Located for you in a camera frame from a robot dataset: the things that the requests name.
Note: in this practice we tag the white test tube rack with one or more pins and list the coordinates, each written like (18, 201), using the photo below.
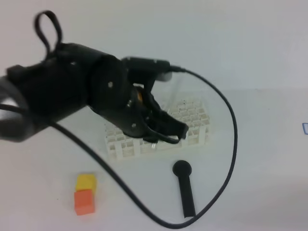
(189, 110)

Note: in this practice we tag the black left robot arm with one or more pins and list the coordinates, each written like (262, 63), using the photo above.
(73, 76)

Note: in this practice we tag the clear glass test tube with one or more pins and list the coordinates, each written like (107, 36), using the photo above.
(165, 93)

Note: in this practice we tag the black scoop tool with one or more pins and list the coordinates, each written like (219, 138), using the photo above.
(182, 169)

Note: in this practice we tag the orange cube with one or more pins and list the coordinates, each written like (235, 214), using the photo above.
(84, 202)

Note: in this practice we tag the yellow cube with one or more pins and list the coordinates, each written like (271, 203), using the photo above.
(86, 182)

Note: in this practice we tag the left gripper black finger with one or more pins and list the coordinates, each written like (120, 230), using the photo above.
(167, 133)

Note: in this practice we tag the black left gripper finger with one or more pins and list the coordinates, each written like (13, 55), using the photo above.
(155, 117)

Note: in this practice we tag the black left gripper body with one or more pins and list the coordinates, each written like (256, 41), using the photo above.
(118, 101)

